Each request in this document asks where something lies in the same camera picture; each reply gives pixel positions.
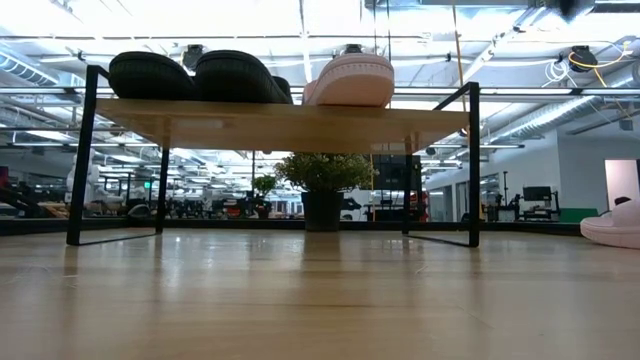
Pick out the pink slide sandal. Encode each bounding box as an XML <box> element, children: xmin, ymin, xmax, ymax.
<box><xmin>579</xmin><ymin>197</ymin><xmax>640</xmax><ymax>250</ymax></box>
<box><xmin>302</xmin><ymin>52</ymin><xmax>396</xmax><ymax>108</ymax></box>

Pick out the black slide sandal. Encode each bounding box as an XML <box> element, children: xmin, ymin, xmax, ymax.
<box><xmin>108</xmin><ymin>51</ymin><xmax>197</xmax><ymax>101</ymax></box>
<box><xmin>193</xmin><ymin>48</ymin><xmax>295</xmax><ymax>105</ymax></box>

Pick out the green potted plant, black pot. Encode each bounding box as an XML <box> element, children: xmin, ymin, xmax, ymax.
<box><xmin>273</xmin><ymin>152</ymin><xmax>375</xmax><ymax>233</ymax></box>

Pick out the small background potted plant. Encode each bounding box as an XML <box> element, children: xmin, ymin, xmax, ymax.
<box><xmin>252</xmin><ymin>174</ymin><xmax>278</xmax><ymax>220</ymax></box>

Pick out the background monitor workstation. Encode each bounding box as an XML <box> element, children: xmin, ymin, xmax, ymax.
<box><xmin>508</xmin><ymin>184</ymin><xmax>562</xmax><ymax>222</ymax></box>

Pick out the white robot figure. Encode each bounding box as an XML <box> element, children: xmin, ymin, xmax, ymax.
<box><xmin>67</xmin><ymin>149</ymin><xmax>126</xmax><ymax>206</ymax></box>

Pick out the green background block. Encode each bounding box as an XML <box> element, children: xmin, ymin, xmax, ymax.
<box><xmin>558</xmin><ymin>207</ymin><xmax>600</xmax><ymax>224</ymax></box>

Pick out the wooden shelf with black frame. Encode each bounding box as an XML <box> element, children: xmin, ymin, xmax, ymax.
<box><xmin>66</xmin><ymin>63</ymin><xmax>482</xmax><ymax>250</ymax></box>

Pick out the black aluminium rig frame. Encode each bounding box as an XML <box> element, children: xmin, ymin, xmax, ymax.
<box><xmin>0</xmin><ymin>217</ymin><xmax>584</xmax><ymax>237</ymax></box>

